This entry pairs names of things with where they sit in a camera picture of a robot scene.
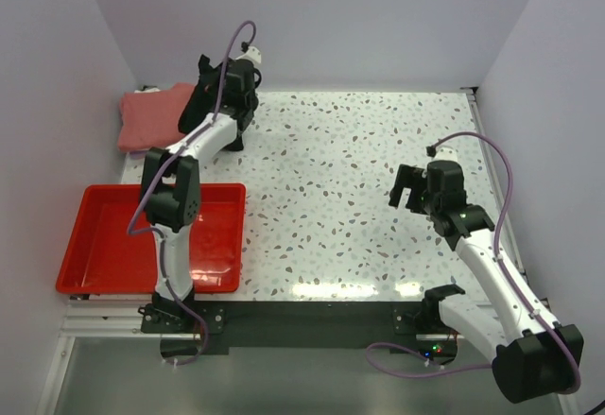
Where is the black t shirt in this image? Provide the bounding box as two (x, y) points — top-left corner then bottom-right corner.
(178, 55), (222, 135)

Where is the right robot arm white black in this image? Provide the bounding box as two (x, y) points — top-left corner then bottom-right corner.
(389, 160), (584, 403)

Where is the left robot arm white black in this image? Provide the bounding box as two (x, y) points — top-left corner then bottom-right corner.
(135, 55), (262, 333)

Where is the folded pink t shirt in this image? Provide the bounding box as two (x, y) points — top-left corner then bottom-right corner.
(117, 83), (194, 153)

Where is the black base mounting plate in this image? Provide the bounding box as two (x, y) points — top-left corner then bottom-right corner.
(138, 301), (458, 360)

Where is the red plastic tray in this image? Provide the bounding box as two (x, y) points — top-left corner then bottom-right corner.
(56, 183), (246, 295)

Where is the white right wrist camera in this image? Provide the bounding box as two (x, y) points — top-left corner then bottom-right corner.
(426, 146), (459, 164)

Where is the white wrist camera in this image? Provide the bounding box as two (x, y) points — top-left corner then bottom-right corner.
(426, 146), (459, 164)
(235, 42), (262, 65)

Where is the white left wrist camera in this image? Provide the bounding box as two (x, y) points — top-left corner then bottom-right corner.
(235, 42), (262, 65)

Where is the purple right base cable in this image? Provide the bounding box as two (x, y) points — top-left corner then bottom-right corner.
(366, 341), (495, 379)

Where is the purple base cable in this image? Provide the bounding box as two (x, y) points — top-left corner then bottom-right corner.
(366, 341), (495, 379)
(160, 310), (213, 367)

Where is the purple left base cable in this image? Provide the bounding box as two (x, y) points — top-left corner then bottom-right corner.
(160, 310), (213, 367)

